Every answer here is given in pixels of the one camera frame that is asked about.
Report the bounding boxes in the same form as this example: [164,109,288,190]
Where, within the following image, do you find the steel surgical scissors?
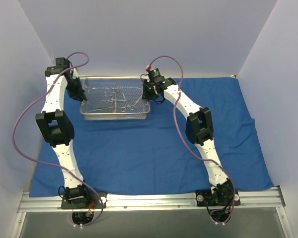
[101,91,114,105]

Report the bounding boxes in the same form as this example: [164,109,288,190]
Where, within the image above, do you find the steel mesh instrument tray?
[80,76,151,120]

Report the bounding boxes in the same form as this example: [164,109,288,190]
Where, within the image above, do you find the steel hemostat clamp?
[121,92,134,113]

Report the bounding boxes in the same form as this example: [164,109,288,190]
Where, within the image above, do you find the blue surgical drape cloth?
[29,77,274,198]

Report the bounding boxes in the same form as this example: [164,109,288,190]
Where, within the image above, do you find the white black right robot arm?
[143,65,235,205]

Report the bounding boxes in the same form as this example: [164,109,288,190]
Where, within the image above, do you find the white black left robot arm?
[35,58,90,208]

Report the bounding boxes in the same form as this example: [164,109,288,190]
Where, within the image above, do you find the steel thin tweezers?
[90,107,112,112]

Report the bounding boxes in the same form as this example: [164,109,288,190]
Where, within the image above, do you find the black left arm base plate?
[61,192,107,210]

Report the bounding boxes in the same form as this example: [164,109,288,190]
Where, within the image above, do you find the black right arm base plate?
[195,189,233,207]

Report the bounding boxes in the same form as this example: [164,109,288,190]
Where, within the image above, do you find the aluminium front frame rail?
[17,187,285,213]

